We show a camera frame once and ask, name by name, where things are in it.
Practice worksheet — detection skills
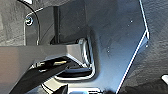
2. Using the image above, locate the grey robot torso limb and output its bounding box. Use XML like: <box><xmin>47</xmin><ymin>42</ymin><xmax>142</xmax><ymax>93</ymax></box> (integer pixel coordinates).
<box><xmin>0</xmin><ymin>38</ymin><xmax>93</xmax><ymax>94</ymax></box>

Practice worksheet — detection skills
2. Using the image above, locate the thin black base cable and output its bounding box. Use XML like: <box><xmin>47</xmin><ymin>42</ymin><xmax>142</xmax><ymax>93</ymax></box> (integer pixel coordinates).
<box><xmin>16</xmin><ymin>0</ymin><xmax>42</xmax><ymax>46</ymax></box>

